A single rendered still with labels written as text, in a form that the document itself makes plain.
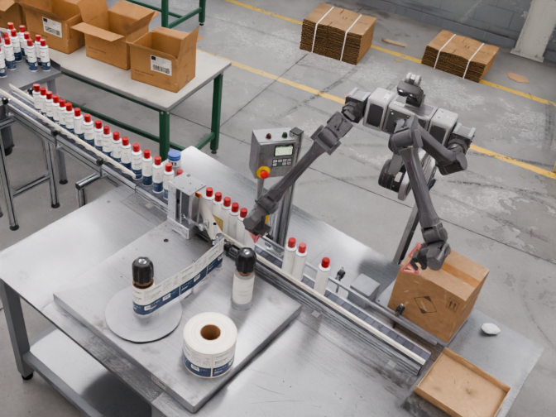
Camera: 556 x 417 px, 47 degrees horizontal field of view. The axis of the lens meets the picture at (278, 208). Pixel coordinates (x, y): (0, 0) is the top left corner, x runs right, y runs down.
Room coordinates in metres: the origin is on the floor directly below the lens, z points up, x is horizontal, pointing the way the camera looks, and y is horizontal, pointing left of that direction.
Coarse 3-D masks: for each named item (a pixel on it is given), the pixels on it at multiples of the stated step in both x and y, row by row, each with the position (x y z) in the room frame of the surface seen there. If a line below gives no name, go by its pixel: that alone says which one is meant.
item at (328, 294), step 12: (264, 252) 2.18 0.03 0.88; (264, 264) 2.11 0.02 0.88; (276, 264) 2.12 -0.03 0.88; (300, 288) 2.00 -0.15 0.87; (312, 288) 2.00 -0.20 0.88; (336, 300) 1.95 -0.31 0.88; (336, 312) 1.88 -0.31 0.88; (360, 312) 1.90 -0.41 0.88; (372, 324) 1.84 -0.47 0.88; (396, 336) 1.80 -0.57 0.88; (396, 348) 1.73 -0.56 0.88; (408, 348) 1.74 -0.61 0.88; (420, 348) 1.75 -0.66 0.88
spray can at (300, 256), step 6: (300, 246) 2.04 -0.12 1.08; (306, 246) 2.05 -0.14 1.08; (300, 252) 2.03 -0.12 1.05; (306, 252) 2.05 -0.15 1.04; (300, 258) 2.02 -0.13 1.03; (294, 264) 2.04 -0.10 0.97; (300, 264) 2.02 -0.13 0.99; (294, 270) 2.03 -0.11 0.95; (300, 270) 2.03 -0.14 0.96; (294, 276) 2.03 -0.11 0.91; (300, 276) 2.03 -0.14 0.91
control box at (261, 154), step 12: (252, 132) 2.27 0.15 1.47; (264, 132) 2.27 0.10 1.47; (276, 132) 2.28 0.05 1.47; (288, 132) 2.30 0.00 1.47; (252, 144) 2.25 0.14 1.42; (264, 144) 2.20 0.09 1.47; (276, 144) 2.22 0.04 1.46; (252, 156) 2.24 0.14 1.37; (264, 156) 2.20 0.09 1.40; (276, 156) 2.22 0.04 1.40; (288, 156) 2.24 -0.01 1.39; (252, 168) 2.22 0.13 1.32; (264, 168) 2.20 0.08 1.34; (276, 168) 2.22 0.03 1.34; (288, 168) 2.24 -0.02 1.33
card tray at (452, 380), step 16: (448, 352) 1.77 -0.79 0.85; (432, 368) 1.69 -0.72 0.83; (448, 368) 1.71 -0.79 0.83; (464, 368) 1.72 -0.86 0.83; (480, 368) 1.70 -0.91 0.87; (432, 384) 1.62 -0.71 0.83; (448, 384) 1.63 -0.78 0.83; (464, 384) 1.64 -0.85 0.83; (480, 384) 1.65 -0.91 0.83; (496, 384) 1.65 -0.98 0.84; (432, 400) 1.53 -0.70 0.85; (448, 400) 1.55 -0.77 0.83; (464, 400) 1.56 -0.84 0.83; (480, 400) 1.57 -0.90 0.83; (496, 400) 1.58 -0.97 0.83; (464, 416) 1.49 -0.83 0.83; (480, 416) 1.50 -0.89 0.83
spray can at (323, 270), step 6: (324, 258) 1.98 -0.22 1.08; (324, 264) 1.96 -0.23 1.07; (318, 270) 1.97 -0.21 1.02; (324, 270) 1.96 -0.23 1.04; (318, 276) 1.96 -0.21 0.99; (324, 276) 1.95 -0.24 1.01; (318, 282) 1.96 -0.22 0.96; (324, 282) 1.96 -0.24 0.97; (318, 288) 1.96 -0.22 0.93; (324, 288) 1.96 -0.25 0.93
